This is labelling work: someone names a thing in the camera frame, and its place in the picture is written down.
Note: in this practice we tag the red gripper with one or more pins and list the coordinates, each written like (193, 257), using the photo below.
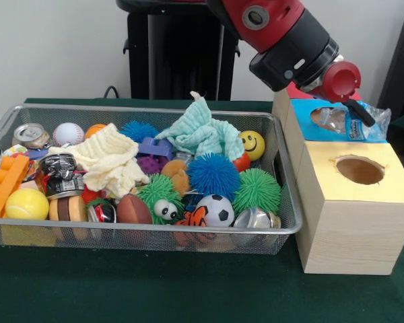
(342, 81)

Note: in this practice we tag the crushed clear plastic bottle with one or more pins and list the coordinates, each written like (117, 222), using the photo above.
(353, 128)

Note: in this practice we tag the red robot arm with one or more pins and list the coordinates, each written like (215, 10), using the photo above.
(283, 30)

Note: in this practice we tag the wooden box with three holes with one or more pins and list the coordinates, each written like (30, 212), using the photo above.
(350, 235)

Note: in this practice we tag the clear mesh bin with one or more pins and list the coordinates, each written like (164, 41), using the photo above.
(155, 243)

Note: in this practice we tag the yellow smiley ball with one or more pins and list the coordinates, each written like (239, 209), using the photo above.
(252, 145)

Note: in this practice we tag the green spiky ball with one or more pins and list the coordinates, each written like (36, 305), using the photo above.
(257, 190)

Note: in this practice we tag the large blue spiky ball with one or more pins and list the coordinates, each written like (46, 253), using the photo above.
(214, 175)

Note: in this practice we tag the mint green cloth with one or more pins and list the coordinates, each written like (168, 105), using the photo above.
(202, 131)

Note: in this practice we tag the small soccer ball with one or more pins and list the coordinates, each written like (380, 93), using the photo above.
(215, 210)

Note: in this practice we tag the green furry googly-eyed toy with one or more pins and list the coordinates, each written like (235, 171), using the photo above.
(158, 192)

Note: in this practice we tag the small blue spiky ball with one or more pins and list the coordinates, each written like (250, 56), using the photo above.
(138, 130)

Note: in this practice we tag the cream knitted cloth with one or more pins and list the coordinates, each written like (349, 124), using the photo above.
(108, 158)

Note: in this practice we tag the white baseball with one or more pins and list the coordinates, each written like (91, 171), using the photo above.
(68, 134)

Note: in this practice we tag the yellow tennis ball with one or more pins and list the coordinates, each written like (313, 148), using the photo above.
(27, 204)

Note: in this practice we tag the orange toy brick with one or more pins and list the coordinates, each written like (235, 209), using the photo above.
(7, 182)

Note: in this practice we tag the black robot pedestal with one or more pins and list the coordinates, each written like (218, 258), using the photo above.
(175, 60)

